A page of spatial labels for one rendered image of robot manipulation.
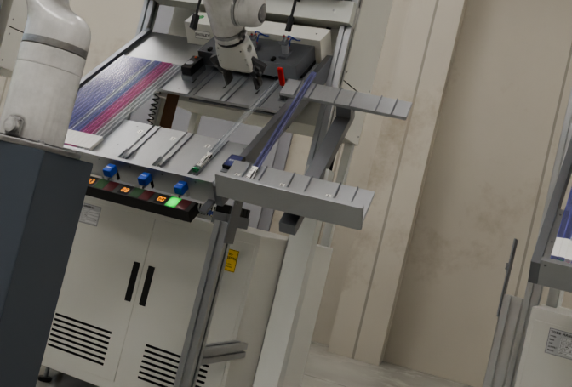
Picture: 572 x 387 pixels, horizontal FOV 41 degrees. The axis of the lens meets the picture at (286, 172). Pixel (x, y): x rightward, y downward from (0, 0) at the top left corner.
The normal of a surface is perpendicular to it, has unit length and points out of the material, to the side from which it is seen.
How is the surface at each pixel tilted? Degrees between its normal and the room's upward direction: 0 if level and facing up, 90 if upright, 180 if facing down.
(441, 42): 90
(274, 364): 90
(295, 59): 43
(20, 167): 90
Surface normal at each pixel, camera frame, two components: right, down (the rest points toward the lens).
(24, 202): -0.23, -0.11
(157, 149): -0.08, -0.80
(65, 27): 0.45, -0.09
